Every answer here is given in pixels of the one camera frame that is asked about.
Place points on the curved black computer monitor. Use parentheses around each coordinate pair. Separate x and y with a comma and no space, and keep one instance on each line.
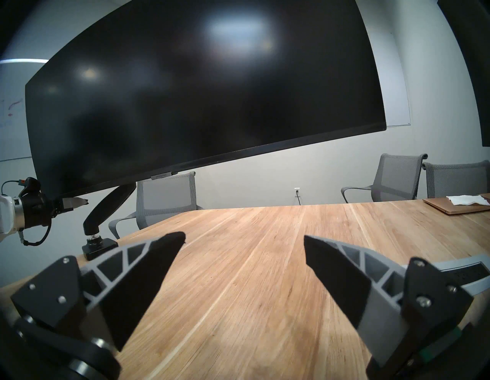
(191,95)

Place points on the grey mesh office chair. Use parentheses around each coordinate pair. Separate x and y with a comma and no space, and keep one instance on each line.
(455,180)
(398,180)
(168,199)

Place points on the glass whiteboard with scribbles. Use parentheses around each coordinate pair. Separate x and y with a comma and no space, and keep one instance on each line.
(11,115)

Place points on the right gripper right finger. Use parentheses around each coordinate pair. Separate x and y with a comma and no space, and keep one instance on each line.
(337,279)

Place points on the grey table power outlet box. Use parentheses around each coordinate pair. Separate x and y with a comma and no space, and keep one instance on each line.
(472,274)

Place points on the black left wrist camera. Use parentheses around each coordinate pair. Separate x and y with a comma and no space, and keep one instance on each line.
(30,185)

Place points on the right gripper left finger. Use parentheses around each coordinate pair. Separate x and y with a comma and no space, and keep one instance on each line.
(145,275)

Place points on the blank glass whiteboard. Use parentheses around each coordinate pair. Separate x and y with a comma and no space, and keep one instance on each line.
(390,95)

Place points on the large black wall television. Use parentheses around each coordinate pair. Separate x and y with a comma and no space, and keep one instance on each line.
(478,76)

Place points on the brown closed laptop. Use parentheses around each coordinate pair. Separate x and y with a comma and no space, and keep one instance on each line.
(444,207)

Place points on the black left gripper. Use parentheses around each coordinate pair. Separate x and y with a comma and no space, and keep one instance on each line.
(36,210)

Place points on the white paper napkin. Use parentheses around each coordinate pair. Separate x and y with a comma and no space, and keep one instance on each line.
(467,200)

